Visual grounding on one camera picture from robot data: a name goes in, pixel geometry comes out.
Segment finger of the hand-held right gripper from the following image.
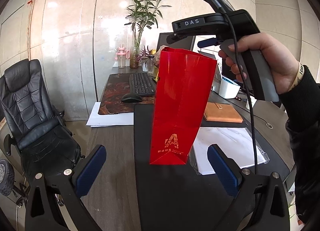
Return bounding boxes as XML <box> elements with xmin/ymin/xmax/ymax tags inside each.
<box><xmin>166</xmin><ymin>33</ymin><xmax>197</xmax><ymax>45</ymax></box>
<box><xmin>197</xmin><ymin>37</ymin><xmax>220</xmax><ymax>48</ymax></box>

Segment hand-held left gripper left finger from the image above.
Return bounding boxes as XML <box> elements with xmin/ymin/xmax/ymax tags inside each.
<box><xmin>25</xmin><ymin>144</ymin><xmax>107</xmax><ymax>231</ymax></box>

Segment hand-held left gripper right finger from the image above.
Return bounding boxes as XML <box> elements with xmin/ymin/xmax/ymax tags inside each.
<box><xmin>207</xmin><ymin>144</ymin><xmax>290</xmax><ymax>231</ymax></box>

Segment red gift bag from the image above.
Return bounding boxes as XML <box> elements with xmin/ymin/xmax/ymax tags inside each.
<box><xmin>149</xmin><ymin>46</ymin><xmax>217</xmax><ymax>165</ymax></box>

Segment person's right forearm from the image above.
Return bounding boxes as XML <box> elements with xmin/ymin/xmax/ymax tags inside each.
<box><xmin>277</xmin><ymin>64</ymin><xmax>320</xmax><ymax>225</ymax></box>

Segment person's right hand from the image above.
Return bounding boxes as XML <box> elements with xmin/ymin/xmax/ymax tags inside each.
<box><xmin>218</xmin><ymin>33</ymin><xmax>300</xmax><ymax>95</ymax></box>

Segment white paper in clear sleeve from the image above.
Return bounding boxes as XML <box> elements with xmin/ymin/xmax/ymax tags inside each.
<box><xmin>189</xmin><ymin>126</ymin><xmax>270</xmax><ymax>176</ymax></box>

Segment small purple plant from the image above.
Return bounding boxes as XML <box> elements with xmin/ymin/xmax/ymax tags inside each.
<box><xmin>137</xmin><ymin>46</ymin><xmax>157</xmax><ymax>65</ymax></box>

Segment grey white printer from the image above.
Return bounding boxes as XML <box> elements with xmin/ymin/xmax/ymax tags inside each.
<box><xmin>210</xmin><ymin>59</ymin><xmax>223</xmax><ymax>92</ymax></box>

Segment glass jar with black lid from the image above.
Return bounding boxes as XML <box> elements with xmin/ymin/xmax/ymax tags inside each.
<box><xmin>147</xmin><ymin>55</ymin><xmax>156</xmax><ymax>74</ymax></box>

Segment bamboo plant in bottle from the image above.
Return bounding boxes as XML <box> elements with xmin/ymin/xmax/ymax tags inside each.
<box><xmin>124</xmin><ymin>0</ymin><xmax>173</xmax><ymax>69</ymax></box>

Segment white storage box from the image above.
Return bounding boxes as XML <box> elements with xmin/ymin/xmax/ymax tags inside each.
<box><xmin>219</xmin><ymin>76</ymin><xmax>241</xmax><ymax>99</ymax></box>

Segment white paper sheets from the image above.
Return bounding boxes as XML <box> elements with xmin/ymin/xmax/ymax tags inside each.
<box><xmin>86</xmin><ymin>101</ymin><xmax>134</xmax><ymax>127</ymax></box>

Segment brown leather notebook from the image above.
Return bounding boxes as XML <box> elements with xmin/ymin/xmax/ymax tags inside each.
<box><xmin>203</xmin><ymin>102</ymin><xmax>243</xmax><ymax>124</ymax></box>

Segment black desk mat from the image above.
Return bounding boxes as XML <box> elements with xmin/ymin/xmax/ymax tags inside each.
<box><xmin>134</xmin><ymin>103</ymin><xmax>290</xmax><ymax>231</ymax></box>

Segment black keyboard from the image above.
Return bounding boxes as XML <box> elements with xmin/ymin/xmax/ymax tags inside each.
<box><xmin>129</xmin><ymin>72</ymin><xmax>157</xmax><ymax>97</ymax></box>

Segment pink-lidded clear bottle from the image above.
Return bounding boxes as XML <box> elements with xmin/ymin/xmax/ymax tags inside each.
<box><xmin>115</xmin><ymin>44</ymin><xmax>130</xmax><ymax>69</ymax></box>

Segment dark red printed mouse mat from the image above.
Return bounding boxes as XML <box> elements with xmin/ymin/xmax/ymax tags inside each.
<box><xmin>97</xmin><ymin>73</ymin><xmax>157</xmax><ymax>116</ymax></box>

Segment black computer mouse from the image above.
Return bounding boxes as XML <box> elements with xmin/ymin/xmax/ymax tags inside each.
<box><xmin>121</xmin><ymin>93</ymin><xmax>142</xmax><ymax>103</ymax></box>

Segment pale wristband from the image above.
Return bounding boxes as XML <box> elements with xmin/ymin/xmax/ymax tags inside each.
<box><xmin>291</xmin><ymin>61</ymin><xmax>304</xmax><ymax>91</ymax></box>

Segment black leather office chair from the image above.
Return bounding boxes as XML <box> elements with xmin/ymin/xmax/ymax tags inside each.
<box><xmin>0</xmin><ymin>59</ymin><xmax>87</xmax><ymax>191</ymax></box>

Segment small rubber wheel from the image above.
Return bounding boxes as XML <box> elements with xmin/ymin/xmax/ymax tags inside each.
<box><xmin>0</xmin><ymin>159</ymin><xmax>15</xmax><ymax>196</ymax></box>

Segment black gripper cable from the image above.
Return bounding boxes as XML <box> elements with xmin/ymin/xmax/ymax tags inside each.
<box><xmin>210</xmin><ymin>0</ymin><xmax>258</xmax><ymax>175</ymax></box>

